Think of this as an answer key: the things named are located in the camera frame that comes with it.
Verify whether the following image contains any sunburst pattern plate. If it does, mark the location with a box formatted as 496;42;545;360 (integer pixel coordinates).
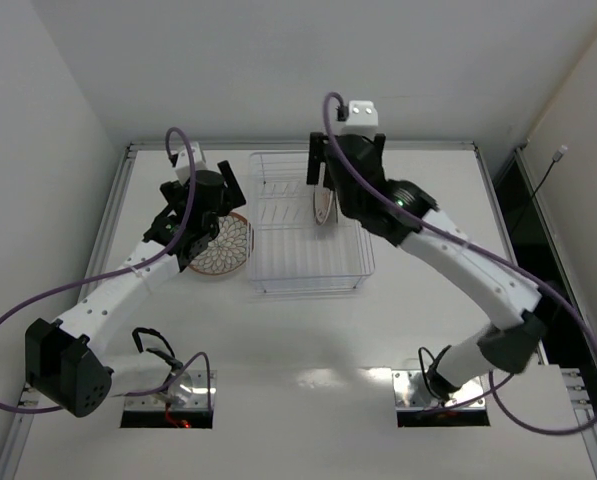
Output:
312;185;335;225

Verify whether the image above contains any floral orange-rim plate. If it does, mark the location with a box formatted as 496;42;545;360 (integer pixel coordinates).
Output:
330;200;340;224
189;212;250;276

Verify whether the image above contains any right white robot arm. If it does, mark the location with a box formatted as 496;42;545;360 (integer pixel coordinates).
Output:
307;132;546;400

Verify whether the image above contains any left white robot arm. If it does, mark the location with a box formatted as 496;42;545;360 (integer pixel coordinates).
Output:
25;161;246;418

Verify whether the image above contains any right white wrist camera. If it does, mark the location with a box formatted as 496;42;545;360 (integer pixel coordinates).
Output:
337;100;379;137

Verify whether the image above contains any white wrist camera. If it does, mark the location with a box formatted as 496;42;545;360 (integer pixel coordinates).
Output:
173;142;208;183
337;100;379;137

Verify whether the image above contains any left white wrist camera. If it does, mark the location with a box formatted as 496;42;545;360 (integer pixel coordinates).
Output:
173;142;208;183

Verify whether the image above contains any white wire dish rack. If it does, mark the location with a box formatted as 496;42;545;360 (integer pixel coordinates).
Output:
247;151;375;295

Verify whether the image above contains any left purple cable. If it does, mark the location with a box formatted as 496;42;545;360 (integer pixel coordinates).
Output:
0;127;214;414

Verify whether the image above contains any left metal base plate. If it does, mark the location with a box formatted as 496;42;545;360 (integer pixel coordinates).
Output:
124;370;217;414

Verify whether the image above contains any metal base plate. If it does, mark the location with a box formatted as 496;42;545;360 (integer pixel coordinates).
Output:
124;370;217;414
392;369;486;413

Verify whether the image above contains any black cable white plug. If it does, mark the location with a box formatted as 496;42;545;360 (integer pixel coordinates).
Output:
512;145;568;230

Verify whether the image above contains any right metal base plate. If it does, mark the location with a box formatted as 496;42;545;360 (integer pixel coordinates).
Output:
392;369;486;413

